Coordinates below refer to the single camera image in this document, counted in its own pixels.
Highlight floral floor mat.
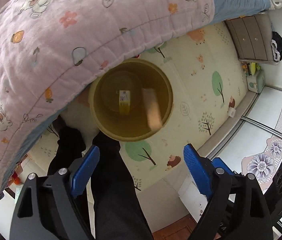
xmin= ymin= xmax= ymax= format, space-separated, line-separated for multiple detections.
xmin=241 ymin=135 xmax=282 ymax=192

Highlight cartoon play mat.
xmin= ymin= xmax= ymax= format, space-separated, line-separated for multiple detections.
xmin=28 ymin=21 xmax=248 ymax=192

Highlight person's black trousers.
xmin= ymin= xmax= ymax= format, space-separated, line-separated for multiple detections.
xmin=47 ymin=116 xmax=153 ymax=239

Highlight pink bear-print quilt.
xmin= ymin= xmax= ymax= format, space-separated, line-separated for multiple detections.
xmin=0 ymin=0 xmax=215 ymax=195

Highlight tan trash bin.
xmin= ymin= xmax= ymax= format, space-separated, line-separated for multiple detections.
xmin=88 ymin=59 xmax=174 ymax=141

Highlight grey drawer cabinet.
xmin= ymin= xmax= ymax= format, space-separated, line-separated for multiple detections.
xmin=225 ymin=11 xmax=279 ymax=64

